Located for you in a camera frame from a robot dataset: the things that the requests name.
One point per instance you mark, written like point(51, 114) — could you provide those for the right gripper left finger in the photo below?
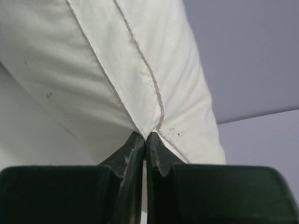
point(109, 193)

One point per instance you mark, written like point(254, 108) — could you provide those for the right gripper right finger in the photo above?
point(180, 193)

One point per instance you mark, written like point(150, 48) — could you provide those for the white pillow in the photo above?
point(106, 68)

